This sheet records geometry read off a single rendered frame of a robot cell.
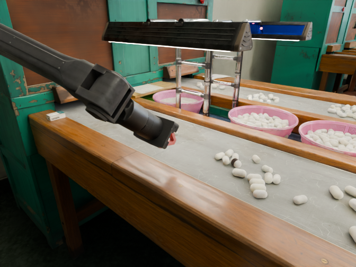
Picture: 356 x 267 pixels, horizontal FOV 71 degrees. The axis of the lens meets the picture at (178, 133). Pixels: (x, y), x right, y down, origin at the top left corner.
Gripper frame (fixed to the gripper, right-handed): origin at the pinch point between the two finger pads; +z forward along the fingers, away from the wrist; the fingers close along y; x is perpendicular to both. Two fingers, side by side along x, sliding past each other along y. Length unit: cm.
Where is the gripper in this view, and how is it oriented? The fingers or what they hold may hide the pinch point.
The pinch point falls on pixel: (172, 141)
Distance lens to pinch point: 65.3
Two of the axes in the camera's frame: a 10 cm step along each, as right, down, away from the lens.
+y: -7.5, -2.8, 5.9
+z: 5.0, 3.4, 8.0
